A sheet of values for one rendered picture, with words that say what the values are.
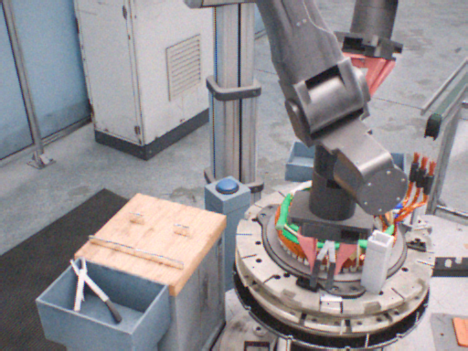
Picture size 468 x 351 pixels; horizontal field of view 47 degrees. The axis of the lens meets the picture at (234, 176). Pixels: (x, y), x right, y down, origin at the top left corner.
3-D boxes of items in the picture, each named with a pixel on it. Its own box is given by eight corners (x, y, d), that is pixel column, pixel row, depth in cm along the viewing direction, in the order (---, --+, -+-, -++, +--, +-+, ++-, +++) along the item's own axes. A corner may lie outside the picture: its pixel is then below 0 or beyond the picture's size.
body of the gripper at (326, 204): (370, 241, 65) (379, 188, 61) (286, 228, 67) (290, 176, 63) (372, 212, 70) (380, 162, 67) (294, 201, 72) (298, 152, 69)
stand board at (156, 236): (175, 297, 85) (175, 286, 84) (76, 265, 91) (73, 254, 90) (227, 225, 101) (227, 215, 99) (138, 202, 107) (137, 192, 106)
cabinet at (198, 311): (184, 399, 99) (175, 296, 85) (99, 366, 105) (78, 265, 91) (227, 324, 114) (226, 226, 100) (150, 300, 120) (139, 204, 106)
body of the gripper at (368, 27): (401, 58, 77) (413, 4, 76) (374, 50, 69) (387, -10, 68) (360, 52, 81) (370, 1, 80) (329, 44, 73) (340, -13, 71)
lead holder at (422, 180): (429, 196, 82) (433, 176, 80) (402, 188, 84) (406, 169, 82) (435, 184, 85) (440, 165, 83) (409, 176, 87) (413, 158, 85)
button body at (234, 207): (249, 281, 126) (250, 189, 112) (224, 293, 122) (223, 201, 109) (231, 264, 130) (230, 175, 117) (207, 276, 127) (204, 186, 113)
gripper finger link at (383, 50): (386, 113, 77) (399, 47, 75) (366, 113, 72) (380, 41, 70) (343, 105, 81) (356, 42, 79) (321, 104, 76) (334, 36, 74)
